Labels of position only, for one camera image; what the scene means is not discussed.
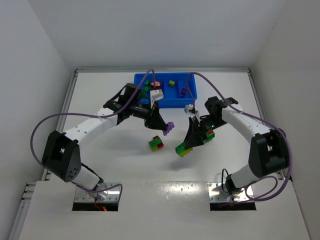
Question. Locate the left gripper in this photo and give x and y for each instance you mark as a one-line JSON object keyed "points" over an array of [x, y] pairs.
{"points": [[152, 115]]}

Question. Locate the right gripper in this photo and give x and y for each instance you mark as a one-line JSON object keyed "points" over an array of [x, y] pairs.
{"points": [[196, 126]]}

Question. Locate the purple butterfly lego brick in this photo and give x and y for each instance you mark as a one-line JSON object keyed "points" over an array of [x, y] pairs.
{"points": [[169, 126]]}

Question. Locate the green lime lego stack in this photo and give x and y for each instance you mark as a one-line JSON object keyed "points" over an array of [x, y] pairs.
{"points": [[181, 149]]}

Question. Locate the large lego block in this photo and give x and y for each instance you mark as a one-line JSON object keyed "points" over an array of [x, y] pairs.
{"points": [[156, 143]]}

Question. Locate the red flower lego brick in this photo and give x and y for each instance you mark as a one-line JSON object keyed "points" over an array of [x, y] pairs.
{"points": [[156, 85]]}

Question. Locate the purple paw lego brick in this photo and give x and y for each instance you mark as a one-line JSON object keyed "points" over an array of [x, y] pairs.
{"points": [[183, 92]]}

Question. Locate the lime lego brick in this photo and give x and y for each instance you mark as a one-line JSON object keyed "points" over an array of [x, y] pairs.
{"points": [[171, 83]]}

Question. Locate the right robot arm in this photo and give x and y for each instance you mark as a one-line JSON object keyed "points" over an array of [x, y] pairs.
{"points": [[268, 151]]}

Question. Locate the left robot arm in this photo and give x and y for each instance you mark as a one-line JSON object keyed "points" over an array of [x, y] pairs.
{"points": [[62, 153]]}

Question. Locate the small stacked lego block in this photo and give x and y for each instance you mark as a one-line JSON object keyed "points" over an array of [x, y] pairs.
{"points": [[209, 136]]}

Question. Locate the blue plastic sorting bin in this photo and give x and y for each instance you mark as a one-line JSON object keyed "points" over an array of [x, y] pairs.
{"points": [[172, 94]]}

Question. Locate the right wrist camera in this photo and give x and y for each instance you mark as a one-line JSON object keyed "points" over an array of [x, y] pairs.
{"points": [[191, 110]]}

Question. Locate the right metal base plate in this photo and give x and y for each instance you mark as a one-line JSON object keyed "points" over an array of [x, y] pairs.
{"points": [[218, 196]]}

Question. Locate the metal base plate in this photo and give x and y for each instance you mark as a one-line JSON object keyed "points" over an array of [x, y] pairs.
{"points": [[218, 196], [109, 192]]}

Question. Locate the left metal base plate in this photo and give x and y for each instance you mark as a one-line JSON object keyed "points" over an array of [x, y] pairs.
{"points": [[109, 192]]}

